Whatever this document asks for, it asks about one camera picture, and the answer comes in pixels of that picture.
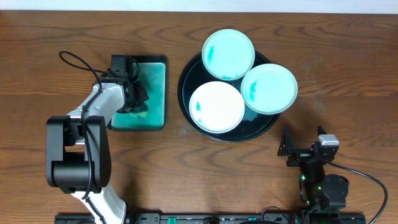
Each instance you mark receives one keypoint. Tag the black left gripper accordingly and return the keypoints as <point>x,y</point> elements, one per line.
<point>137,94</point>

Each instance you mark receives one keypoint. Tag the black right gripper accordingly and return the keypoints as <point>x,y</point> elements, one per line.
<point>300,154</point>

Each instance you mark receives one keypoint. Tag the green yellow sponge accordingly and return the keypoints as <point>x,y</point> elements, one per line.
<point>140,111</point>

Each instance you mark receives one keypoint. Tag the white plate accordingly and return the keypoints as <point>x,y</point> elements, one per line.
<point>216,107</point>

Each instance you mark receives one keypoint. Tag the mint plate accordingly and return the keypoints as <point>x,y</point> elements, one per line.
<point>228,54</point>
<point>269,88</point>

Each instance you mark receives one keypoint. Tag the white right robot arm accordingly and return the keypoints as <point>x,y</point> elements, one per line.
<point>324,194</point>

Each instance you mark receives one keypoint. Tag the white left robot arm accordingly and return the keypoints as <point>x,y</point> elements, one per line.
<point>78,159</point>

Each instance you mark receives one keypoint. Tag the black round tray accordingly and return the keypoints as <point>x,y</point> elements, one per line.
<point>252,125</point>

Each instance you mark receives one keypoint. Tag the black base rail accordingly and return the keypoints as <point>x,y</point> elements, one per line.
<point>154,218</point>

